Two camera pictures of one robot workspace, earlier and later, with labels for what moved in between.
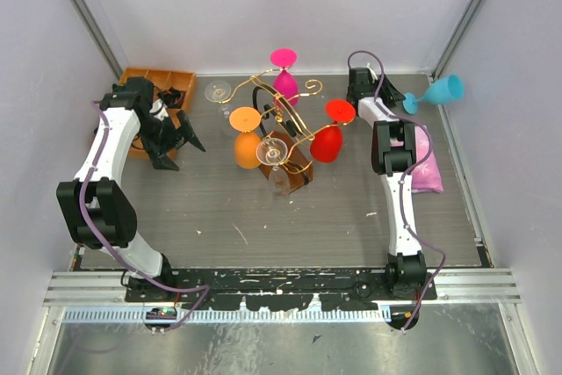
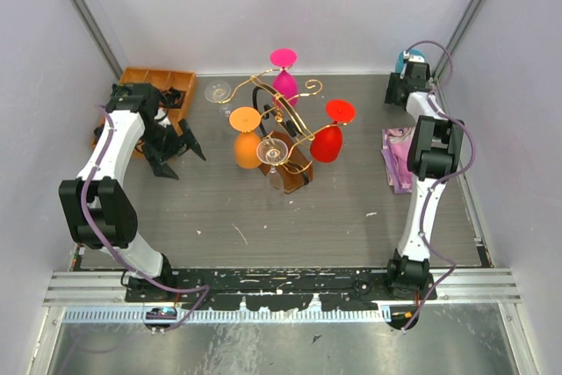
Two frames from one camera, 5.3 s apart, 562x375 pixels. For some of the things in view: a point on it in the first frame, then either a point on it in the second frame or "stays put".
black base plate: [269, 289] stays put
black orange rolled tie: [172, 97] stays put
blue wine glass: [446, 90] to [401, 62]
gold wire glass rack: [284, 138] stays put
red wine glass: [327, 141] stays put
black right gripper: [387, 90] to [393, 81]
